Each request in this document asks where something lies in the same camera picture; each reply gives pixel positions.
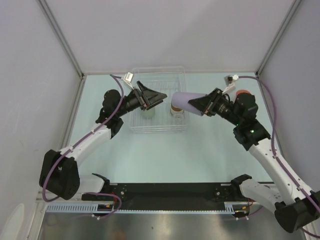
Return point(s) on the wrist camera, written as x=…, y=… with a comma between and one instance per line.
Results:
x=230, y=81
x=127, y=79

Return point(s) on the purple cup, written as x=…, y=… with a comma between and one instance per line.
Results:
x=180, y=100

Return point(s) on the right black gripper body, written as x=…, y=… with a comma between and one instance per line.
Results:
x=220, y=106

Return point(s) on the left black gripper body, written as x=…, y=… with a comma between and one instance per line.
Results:
x=135, y=100

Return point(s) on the light blue cable duct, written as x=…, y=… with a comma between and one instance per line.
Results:
x=103, y=208

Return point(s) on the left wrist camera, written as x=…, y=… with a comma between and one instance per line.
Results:
x=127, y=79

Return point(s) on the clear glass cup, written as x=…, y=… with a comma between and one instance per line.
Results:
x=178, y=119

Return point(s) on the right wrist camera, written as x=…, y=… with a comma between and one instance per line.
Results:
x=230, y=81

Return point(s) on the green cup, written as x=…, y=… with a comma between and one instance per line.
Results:
x=148, y=113

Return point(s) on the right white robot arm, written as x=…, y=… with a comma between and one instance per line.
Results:
x=294, y=204

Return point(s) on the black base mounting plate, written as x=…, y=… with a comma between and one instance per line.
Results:
x=182, y=194

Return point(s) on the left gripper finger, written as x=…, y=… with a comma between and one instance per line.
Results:
x=156, y=100
x=149, y=93

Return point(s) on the pink cup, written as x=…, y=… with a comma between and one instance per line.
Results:
x=242, y=91

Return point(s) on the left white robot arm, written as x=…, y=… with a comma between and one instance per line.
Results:
x=60, y=169

